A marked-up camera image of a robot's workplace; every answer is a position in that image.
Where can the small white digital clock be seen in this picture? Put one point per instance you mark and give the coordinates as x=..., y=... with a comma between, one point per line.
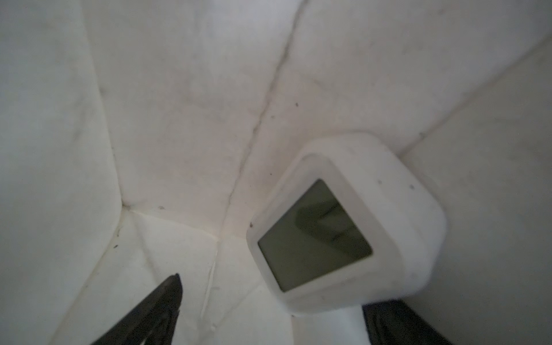
x=348, y=224

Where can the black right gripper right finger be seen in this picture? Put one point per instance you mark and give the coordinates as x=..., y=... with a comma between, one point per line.
x=394, y=323

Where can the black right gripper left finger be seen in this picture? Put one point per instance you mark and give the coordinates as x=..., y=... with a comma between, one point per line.
x=153, y=320

